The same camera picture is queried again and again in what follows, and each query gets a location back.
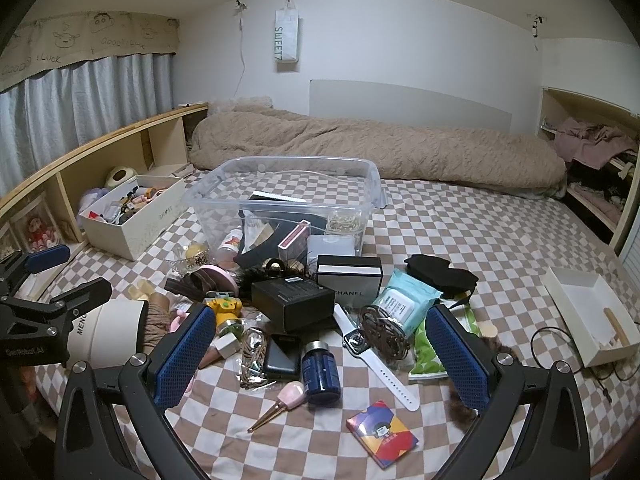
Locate red doll in frame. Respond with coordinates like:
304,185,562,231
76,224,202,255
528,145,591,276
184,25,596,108
25,215,56,253

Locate brown furry headband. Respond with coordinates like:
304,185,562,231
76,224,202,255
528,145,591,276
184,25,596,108
447,337,513,428

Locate brown cord bundle in bag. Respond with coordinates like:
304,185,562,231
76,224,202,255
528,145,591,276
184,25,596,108
357,304,416,361

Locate dark blue supplement bottle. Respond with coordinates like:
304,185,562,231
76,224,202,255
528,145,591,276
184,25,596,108
301,341,342,407

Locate wooden bedside shelf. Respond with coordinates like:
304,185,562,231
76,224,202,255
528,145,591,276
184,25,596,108
0,102,210,301

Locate checkered bed sheet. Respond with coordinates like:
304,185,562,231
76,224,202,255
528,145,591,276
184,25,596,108
0,167,640,480

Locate gold ornament in clear bag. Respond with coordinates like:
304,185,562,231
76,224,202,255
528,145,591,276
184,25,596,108
172,242,211,273

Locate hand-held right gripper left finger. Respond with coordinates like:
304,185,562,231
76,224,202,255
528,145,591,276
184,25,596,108
54,304,217,480

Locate clear plastic storage container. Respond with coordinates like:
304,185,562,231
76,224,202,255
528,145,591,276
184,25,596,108
186,156,385,273

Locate white slatted door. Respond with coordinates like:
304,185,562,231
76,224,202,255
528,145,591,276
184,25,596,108
617,240,640,311

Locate frosted plastic box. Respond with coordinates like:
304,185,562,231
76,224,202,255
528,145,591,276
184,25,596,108
306,235,358,266

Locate white hanging cord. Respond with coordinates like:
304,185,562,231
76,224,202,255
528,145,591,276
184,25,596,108
234,0,248,98

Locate green wet wipes pack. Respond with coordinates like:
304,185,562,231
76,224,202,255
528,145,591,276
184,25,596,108
407,305,483,381

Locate beige hair claw clip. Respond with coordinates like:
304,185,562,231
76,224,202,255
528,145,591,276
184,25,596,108
125,280,153,303

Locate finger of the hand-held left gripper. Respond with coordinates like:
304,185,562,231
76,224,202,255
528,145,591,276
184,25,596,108
0,276,114,346
0,244,72,301

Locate yellow toy camera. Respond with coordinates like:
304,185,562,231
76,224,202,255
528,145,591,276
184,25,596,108
207,296,246,341

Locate purple plush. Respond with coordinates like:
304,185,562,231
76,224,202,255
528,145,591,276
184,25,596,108
80,187,108,211

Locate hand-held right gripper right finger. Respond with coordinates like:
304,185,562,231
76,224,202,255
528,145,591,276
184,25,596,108
425,304,591,480

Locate beige cartoon valance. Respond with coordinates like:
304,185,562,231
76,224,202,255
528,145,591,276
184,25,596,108
0,10,181,93

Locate blue wet wipes pack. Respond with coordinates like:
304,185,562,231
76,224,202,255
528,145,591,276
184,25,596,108
372,268,441,338

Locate white smartwatch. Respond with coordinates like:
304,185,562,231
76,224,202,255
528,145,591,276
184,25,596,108
332,302,421,412

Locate black and white box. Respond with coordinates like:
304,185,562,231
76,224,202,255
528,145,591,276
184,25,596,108
315,254,383,306

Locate black eye mask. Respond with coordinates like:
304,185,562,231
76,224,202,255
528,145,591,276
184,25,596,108
403,254,480,297

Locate gold chain in bag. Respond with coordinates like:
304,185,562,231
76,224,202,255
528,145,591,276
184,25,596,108
325,210,361,233

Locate colourful card box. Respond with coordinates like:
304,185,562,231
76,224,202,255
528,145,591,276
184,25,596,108
346,400,420,470

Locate white hanging bag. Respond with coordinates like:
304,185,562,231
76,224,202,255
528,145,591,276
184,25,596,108
273,0,301,72

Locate wooden closet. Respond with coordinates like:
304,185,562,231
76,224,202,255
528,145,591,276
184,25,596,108
537,87,640,256

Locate black power bank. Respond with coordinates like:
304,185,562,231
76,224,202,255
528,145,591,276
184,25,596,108
262,334,302,382

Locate brown hair piece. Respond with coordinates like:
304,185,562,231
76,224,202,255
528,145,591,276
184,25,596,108
142,292,176,356

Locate pink round case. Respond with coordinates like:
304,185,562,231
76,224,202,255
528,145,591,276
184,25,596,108
192,262,241,301

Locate beige quilt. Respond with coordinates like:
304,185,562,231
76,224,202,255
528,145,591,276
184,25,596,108
190,97,568,201

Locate pink card box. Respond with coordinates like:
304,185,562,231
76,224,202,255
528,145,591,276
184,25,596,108
277,220,313,263

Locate white tissue box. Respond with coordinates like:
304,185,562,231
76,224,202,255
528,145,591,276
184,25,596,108
542,266,640,368

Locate plain black box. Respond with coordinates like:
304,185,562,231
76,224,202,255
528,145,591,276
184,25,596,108
251,275,336,333

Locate small bottle with orange label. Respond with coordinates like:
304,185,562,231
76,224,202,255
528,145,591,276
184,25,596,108
220,230,246,261

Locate pink clothes pile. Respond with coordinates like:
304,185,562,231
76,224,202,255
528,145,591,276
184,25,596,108
552,117,638,171

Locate pink rose-gold makeup brush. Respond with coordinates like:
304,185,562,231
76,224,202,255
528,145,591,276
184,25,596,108
247,381,306,433

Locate wooden stick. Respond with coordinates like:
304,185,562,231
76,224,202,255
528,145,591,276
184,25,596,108
605,307,632,346

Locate beige necklace in clear bag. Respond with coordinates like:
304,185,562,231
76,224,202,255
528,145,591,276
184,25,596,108
236,325,273,391

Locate black cable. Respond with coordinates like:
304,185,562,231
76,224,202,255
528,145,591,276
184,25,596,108
530,327,640,403

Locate dark brown belt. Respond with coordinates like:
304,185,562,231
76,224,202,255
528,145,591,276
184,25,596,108
165,267,226,301

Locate white cardboard box with clutter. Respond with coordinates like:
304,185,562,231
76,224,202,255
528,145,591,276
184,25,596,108
77,175,193,261

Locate grey curtain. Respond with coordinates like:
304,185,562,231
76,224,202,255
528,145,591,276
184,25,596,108
0,52,176,196

